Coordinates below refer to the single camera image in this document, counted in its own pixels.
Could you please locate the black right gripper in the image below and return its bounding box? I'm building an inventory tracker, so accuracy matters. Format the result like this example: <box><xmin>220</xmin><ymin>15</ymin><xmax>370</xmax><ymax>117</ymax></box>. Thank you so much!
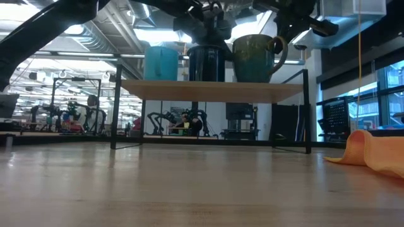
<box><xmin>271</xmin><ymin>14</ymin><xmax>339</xmax><ymax>54</ymax></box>

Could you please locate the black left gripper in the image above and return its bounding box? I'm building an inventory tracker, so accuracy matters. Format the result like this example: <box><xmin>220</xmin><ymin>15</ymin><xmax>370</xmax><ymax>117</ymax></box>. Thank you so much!
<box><xmin>172</xmin><ymin>0</ymin><xmax>237</xmax><ymax>61</ymax></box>

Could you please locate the large olive green mug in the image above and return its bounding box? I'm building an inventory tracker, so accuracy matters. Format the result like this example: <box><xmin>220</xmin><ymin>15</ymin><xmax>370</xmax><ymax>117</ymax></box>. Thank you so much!
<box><xmin>232</xmin><ymin>33</ymin><xmax>289</xmax><ymax>84</ymax></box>

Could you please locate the black mug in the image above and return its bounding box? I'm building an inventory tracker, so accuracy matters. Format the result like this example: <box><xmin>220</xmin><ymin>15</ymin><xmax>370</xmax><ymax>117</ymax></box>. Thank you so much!
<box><xmin>186</xmin><ymin>45</ymin><xmax>227</xmax><ymax>82</ymax></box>

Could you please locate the small blue cup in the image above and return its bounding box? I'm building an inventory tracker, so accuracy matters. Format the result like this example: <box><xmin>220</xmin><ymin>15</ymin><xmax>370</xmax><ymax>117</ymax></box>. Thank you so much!
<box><xmin>143</xmin><ymin>45</ymin><xmax>180</xmax><ymax>81</ymax></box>

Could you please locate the bright ceiling light panel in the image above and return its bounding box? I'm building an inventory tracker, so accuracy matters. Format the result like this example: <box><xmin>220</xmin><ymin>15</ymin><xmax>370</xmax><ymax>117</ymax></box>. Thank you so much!
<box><xmin>134</xmin><ymin>27</ymin><xmax>194</xmax><ymax>44</ymax></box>

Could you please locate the black cabinet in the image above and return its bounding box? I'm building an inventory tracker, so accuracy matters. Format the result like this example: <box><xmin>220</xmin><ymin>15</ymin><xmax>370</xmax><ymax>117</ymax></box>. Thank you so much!
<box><xmin>270</xmin><ymin>103</ymin><xmax>306</xmax><ymax>142</ymax></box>

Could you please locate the person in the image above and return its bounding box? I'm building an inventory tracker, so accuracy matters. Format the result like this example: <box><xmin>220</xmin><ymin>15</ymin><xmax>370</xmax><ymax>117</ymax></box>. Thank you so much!
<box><xmin>172</xmin><ymin>112</ymin><xmax>203</xmax><ymax>137</ymax></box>
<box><xmin>77</xmin><ymin>94</ymin><xmax>107</xmax><ymax>134</ymax></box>

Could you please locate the white ceiling unit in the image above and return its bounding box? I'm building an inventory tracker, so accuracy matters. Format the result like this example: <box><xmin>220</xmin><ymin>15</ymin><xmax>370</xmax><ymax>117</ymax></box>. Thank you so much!
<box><xmin>292</xmin><ymin>0</ymin><xmax>388</xmax><ymax>50</ymax></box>

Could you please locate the long ceiling light strip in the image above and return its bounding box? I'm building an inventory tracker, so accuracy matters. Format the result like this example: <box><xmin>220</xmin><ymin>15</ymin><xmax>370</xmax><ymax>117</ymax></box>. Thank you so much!
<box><xmin>23</xmin><ymin>50</ymin><xmax>146</xmax><ymax>59</ymax></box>

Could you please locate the orange cloth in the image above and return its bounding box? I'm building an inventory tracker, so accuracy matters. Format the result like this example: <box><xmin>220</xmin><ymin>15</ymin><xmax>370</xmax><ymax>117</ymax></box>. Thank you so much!
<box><xmin>323</xmin><ymin>129</ymin><xmax>404</xmax><ymax>180</ymax></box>

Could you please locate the dark computer monitor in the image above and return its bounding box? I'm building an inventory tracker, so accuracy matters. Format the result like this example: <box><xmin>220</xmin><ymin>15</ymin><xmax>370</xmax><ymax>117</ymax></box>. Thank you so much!
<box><xmin>0</xmin><ymin>93</ymin><xmax>20</xmax><ymax>120</ymax></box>

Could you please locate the wooden shelf with black frame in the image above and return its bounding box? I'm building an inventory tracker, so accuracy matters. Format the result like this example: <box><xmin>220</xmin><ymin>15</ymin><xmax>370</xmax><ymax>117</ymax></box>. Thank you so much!
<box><xmin>109</xmin><ymin>64</ymin><xmax>312</xmax><ymax>155</ymax></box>

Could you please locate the black wall screen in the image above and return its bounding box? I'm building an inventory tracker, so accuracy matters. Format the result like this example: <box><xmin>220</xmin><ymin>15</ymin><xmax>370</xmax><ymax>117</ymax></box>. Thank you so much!
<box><xmin>225</xmin><ymin>102</ymin><xmax>255</xmax><ymax>121</ymax></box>

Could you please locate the yellow hanging cord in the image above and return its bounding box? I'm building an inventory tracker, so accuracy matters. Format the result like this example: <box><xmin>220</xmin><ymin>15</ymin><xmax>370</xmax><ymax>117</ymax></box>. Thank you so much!
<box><xmin>355</xmin><ymin>0</ymin><xmax>363</xmax><ymax>131</ymax></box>

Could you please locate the silver ventilation duct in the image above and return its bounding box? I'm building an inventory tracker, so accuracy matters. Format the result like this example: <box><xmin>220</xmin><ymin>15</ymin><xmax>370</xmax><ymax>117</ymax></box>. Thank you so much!
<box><xmin>127</xmin><ymin>0</ymin><xmax>153</xmax><ymax>20</ymax></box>

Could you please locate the black background rig frame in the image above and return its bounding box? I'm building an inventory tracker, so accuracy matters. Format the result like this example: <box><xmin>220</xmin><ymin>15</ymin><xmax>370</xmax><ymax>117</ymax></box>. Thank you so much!
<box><xmin>50</xmin><ymin>76</ymin><xmax>102</xmax><ymax>133</ymax></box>

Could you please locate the black metal rig frame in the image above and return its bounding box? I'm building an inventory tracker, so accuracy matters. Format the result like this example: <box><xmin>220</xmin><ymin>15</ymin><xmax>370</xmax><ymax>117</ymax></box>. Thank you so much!
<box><xmin>0</xmin><ymin>131</ymin><xmax>348</xmax><ymax>148</ymax></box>

